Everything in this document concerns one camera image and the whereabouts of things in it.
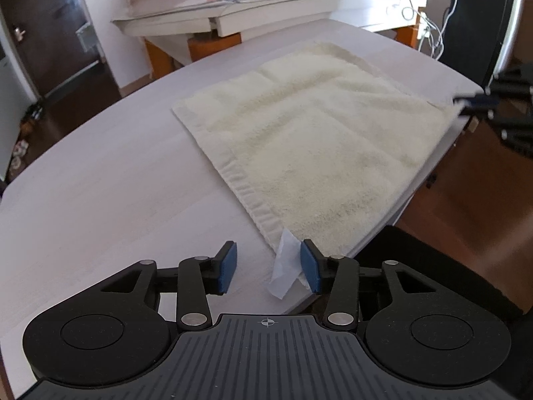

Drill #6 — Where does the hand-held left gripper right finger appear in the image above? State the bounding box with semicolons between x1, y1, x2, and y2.
300;239;436;330

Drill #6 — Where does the black chair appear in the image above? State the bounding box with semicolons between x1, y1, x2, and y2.
439;0;519;88
354;225;533;400

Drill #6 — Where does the small floor clutter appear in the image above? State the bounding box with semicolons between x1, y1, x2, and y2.
12;99;47;168

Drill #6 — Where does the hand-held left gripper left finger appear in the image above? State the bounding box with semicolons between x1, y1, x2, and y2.
99;241;238;330

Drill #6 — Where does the white curved desk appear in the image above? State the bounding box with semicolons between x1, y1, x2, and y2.
110;0;429;80

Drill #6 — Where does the cream terry towel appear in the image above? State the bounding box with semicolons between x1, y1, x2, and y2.
172;41;465;301

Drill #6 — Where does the white cable bundle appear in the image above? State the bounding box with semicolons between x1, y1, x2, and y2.
400;0;464;59

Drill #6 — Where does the dark wooden door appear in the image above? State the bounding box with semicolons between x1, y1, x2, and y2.
0;0;122;101

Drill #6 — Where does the white cabinet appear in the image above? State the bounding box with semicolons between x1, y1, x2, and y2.
0;42;37;184

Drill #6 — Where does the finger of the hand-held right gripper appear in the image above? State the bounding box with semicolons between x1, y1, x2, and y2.
453;64;533;111
460;108;533;156

